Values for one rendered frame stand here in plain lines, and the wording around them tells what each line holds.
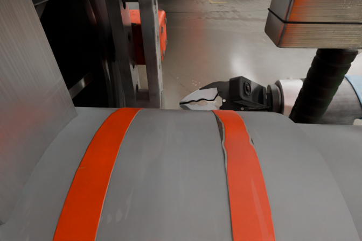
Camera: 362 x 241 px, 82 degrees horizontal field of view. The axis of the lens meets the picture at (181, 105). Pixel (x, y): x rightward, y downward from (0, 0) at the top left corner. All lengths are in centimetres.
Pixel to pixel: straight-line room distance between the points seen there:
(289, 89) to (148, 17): 31
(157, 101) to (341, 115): 36
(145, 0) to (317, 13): 18
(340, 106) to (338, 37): 26
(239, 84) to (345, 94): 21
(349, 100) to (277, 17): 30
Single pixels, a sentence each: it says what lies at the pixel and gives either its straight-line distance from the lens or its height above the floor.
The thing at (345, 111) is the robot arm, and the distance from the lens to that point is 50.
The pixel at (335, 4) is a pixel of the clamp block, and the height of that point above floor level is 94.
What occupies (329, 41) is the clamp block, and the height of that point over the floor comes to 91.
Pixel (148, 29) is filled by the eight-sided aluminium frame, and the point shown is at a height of 89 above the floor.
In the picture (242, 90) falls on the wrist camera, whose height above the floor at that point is 78.
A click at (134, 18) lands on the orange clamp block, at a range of 37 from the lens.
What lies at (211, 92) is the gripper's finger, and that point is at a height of 72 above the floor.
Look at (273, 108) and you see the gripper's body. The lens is 47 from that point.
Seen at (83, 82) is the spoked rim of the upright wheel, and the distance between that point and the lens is 33.
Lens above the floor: 98
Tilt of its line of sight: 38 degrees down
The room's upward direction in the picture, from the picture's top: straight up
